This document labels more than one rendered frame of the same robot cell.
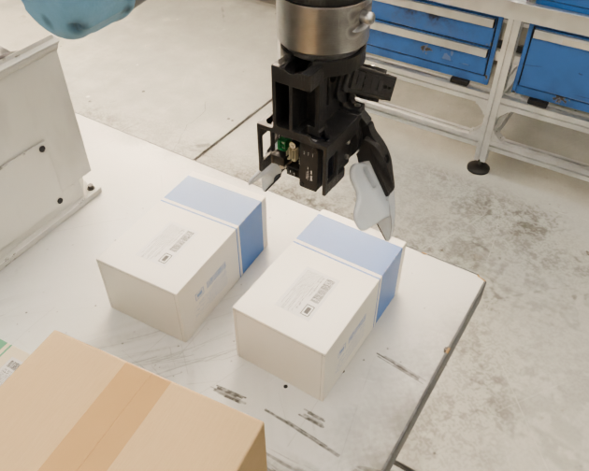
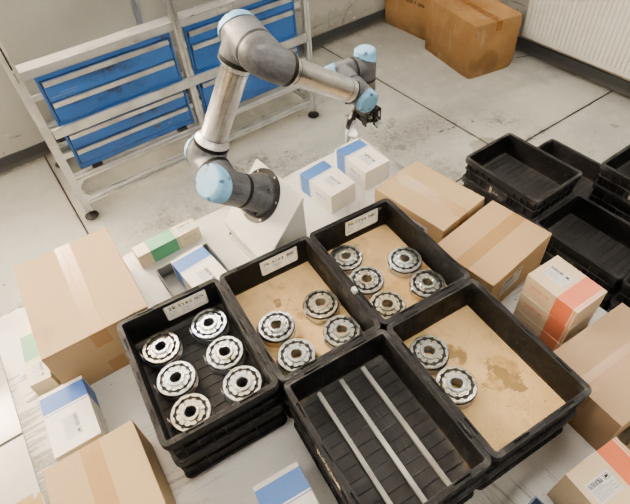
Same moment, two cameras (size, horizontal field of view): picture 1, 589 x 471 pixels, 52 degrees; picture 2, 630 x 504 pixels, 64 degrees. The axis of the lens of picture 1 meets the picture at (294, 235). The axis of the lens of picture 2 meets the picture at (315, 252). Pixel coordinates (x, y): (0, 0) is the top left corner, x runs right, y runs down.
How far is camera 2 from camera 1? 168 cm
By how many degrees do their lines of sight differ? 43
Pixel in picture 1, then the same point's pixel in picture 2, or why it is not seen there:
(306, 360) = (384, 168)
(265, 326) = (374, 168)
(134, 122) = not seen: hidden behind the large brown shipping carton
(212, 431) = (415, 167)
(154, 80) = not seen: outside the picture
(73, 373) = (390, 185)
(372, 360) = not seen: hidden behind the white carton
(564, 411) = not seen: hidden behind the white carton
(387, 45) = (137, 138)
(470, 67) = (183, 119)
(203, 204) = (317, 172)
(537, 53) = (207, 93)
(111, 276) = (335, 198)
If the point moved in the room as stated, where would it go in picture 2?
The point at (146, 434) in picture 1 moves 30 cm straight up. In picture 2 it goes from (412, 176) to (419, 101)
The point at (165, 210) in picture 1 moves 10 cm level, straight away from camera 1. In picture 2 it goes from (316, 180) to (290, 180)
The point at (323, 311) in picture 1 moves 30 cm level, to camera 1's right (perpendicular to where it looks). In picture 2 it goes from (375, 157) to (396, 116)
